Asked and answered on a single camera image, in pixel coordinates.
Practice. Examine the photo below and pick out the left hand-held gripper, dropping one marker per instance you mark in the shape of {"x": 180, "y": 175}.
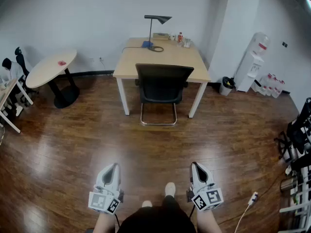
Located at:
{"x": 99, "y": 200}

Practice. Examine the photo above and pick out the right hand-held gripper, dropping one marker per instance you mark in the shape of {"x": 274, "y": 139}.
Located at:
{"x": 209, "y": 198}

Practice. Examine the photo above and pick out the black mesh chair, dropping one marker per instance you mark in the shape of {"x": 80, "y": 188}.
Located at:
{"x": 161, "y": 84}

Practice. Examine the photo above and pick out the person's left forearm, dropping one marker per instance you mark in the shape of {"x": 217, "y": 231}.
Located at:
{"x": 104, "y": 221}

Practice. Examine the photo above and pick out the person's right forearm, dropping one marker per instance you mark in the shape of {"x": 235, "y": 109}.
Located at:
{"x": 207, "y": 221}

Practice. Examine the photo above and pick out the white shoe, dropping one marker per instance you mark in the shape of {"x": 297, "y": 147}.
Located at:
{"x": 170, "y": 188}
{"x": 147, "y": 204}

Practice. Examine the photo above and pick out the white power strip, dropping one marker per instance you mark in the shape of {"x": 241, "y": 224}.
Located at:
{"x": 253, "y": 198}

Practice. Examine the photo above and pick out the person's black clothing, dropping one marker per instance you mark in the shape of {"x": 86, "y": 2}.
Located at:
{"x": 155, "y": 220}

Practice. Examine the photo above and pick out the metal flask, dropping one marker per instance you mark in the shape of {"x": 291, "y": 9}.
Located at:
{"x": 289, "y": 184}

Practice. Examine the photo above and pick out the grey trash bin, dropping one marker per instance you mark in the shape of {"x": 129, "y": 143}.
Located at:
{"x": 226, "y": 87}

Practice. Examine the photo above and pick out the white metal rack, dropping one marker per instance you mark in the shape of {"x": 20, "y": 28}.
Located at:
{"x": 302, "y": 203}

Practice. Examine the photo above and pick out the black equipment cart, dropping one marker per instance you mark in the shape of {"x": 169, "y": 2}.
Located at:
{"x": 298, "y": 130}

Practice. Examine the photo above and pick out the white water dispenser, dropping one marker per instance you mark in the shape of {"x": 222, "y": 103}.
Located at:
{"x": 247, "y": 74}

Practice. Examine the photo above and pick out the group of clear water bottles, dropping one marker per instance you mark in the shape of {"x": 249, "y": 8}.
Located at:
{"x": 269, "y": 86}

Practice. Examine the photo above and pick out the light wooden desk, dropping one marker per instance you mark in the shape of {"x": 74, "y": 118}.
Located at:
{"x": 170, "y": 59}

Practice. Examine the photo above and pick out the round wooden table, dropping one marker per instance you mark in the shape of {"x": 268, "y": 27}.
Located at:
{"x": 48, "y": 69}

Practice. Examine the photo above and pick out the small red object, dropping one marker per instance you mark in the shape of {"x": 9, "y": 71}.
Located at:
{"x": 61, "y": 63}

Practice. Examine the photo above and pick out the white-legged wooden desk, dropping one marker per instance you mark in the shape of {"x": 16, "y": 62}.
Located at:
{"x": 7, "y": 93}

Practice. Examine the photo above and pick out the bottles and items cluster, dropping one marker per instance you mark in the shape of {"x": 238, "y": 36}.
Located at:
{"x": 187, "y": 42}

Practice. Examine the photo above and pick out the blue cloth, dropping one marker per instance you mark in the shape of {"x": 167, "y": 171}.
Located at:
{"x": 147, "y": 44}

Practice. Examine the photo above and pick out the red drink bottle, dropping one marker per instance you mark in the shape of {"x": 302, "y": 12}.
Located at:
{"x": 180, "y": 38}

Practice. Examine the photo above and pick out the white mug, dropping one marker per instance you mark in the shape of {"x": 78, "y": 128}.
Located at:
{"x": 172, "y": 37}

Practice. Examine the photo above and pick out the clear water jug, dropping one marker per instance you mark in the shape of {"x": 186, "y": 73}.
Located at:
{"x": 261, "y": 44}

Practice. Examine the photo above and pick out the wooden tissue box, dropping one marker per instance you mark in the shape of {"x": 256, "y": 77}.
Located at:
{"x": 160, "y": 36}

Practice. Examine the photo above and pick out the black desk lamp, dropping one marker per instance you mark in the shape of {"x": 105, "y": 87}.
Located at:
{"x": 160, "y": 18}

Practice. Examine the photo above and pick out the dark wall switch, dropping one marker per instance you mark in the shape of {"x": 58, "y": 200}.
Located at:
{"x": 285, "y": 44}

